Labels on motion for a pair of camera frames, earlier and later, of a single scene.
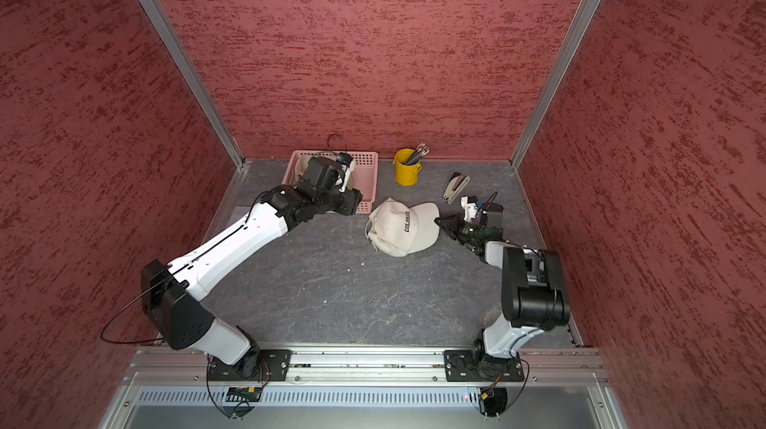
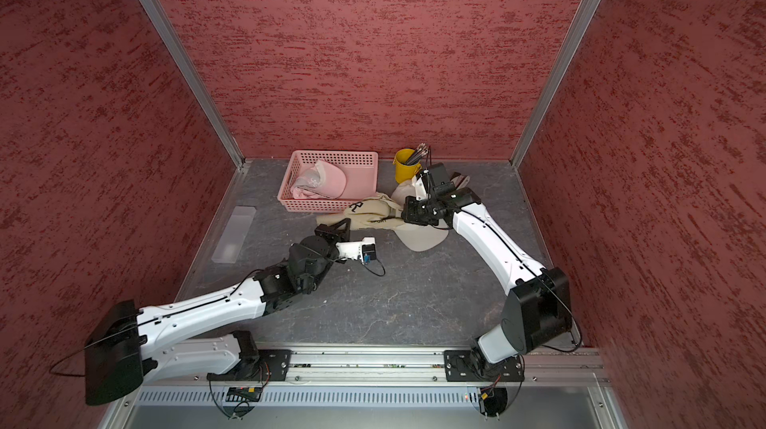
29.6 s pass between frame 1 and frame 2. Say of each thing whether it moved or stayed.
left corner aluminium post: stayed
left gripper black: moved
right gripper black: moved
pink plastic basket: stayed
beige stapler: stayed
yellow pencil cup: stayed
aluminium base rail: stayed
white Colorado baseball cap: moved
